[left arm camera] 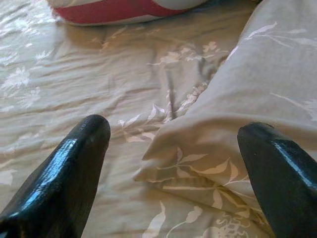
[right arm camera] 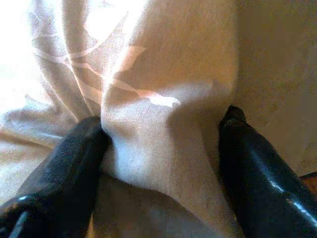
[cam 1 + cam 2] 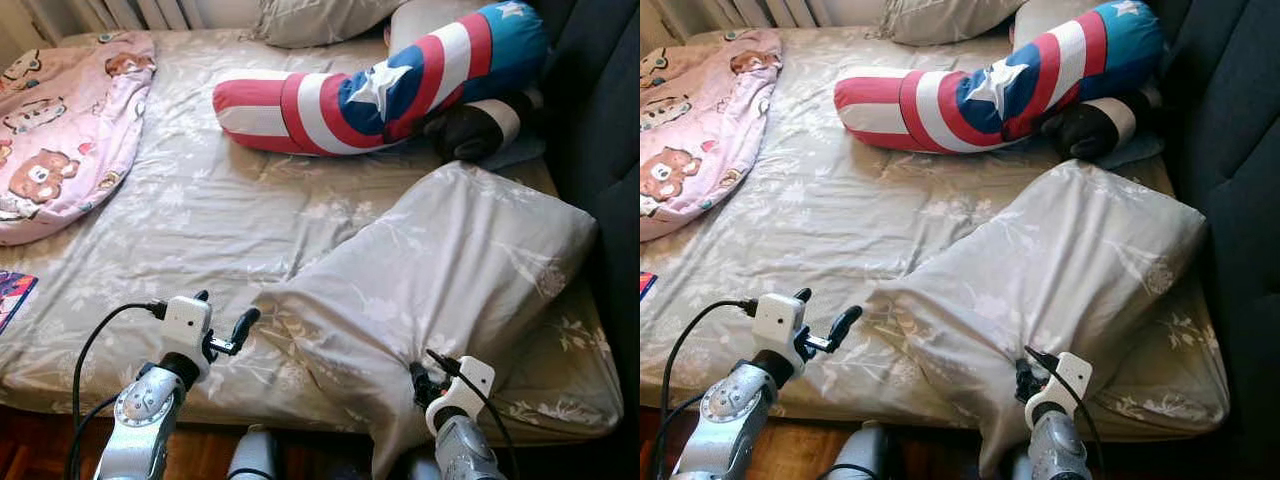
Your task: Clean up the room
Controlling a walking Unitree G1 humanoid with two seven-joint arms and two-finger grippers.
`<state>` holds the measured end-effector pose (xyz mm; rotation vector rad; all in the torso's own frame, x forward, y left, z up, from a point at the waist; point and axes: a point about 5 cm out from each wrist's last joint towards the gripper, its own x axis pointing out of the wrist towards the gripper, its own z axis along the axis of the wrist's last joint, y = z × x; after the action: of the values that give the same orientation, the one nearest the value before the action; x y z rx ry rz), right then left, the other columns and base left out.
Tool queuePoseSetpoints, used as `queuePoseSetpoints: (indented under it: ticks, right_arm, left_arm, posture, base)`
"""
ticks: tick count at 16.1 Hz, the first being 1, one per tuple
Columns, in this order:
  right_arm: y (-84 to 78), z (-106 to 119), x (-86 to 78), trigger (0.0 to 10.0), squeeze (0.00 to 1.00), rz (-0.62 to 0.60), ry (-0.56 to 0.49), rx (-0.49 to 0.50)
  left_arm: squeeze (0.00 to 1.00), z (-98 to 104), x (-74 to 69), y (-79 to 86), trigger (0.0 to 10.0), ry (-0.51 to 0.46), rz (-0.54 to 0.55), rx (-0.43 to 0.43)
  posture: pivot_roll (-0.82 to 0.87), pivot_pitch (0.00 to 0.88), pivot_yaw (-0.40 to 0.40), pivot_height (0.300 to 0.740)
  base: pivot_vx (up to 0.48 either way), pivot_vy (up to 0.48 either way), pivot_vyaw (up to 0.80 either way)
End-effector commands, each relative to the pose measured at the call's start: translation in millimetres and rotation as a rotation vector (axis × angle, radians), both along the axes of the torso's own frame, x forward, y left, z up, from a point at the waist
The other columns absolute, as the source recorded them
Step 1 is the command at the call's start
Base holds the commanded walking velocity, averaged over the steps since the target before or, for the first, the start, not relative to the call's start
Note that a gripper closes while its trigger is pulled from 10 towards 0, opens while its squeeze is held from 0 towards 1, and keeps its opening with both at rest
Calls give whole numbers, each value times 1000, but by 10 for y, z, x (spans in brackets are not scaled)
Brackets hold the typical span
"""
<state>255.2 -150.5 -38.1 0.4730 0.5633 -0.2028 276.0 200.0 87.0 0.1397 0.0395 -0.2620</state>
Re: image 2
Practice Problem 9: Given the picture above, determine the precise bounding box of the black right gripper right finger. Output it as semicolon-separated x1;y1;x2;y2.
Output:
217;105;317;238

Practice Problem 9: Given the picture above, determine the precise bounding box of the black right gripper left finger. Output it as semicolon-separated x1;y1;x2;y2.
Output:
0;116;110;238

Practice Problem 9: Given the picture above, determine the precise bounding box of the light window curtain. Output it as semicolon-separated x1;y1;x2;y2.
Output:
0;0;246;238

